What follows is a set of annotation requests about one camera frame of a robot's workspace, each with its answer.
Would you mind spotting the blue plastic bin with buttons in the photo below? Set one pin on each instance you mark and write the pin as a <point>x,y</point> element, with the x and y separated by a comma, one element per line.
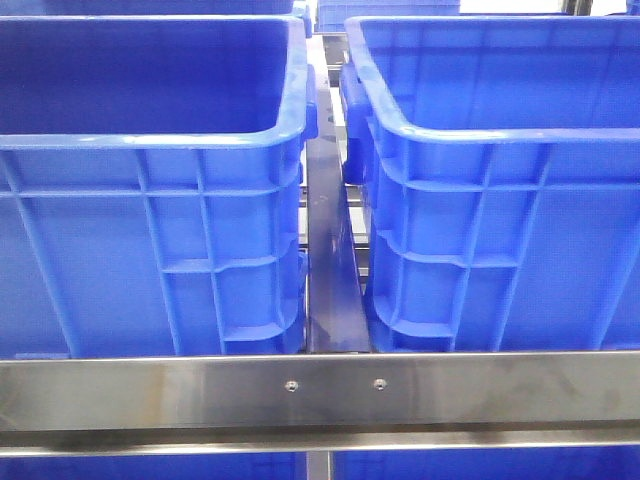
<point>150,185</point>

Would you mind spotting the steel divider bar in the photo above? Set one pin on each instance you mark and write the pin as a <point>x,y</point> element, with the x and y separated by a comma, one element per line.
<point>337,322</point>

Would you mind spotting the blue plastic bin at left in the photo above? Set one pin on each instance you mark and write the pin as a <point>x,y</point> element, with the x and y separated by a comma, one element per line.
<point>499,158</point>

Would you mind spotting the distant blue crates row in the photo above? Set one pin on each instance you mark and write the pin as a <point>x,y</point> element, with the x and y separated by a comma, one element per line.
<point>329,16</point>

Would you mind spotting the blue bin lower shelf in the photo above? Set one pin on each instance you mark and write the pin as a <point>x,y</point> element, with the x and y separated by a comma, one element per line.
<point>621,462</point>

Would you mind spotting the stainless steel rack rail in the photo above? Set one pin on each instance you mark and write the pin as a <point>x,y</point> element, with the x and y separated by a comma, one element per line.
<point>194,405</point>

